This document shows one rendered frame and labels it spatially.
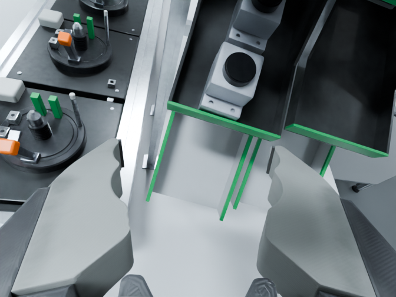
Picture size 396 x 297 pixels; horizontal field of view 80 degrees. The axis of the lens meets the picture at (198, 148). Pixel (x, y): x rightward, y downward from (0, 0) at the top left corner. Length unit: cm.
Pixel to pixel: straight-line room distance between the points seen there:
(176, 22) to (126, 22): 49
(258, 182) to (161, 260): 25
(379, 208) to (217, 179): 202
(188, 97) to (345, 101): 21
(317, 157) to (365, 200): 183
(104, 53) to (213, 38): 39
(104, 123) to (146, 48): 30
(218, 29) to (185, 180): 25
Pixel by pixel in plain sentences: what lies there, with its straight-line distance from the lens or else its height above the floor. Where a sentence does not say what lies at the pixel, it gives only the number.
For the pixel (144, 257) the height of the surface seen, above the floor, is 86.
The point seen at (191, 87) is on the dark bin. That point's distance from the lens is 29.
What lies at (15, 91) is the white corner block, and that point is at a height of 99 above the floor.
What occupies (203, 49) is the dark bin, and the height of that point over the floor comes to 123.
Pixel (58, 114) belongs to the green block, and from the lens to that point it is 52.
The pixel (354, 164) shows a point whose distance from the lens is 178.
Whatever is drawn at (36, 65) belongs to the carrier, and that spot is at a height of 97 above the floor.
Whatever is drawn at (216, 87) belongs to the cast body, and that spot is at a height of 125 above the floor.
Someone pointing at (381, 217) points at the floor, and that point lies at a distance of 234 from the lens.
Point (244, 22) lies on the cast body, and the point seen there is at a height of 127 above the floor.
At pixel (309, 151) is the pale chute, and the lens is 49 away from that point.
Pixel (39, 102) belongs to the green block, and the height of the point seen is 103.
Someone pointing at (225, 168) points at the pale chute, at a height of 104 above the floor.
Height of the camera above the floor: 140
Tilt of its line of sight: 55 degrees down
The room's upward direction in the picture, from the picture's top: 26 degrees clockwise
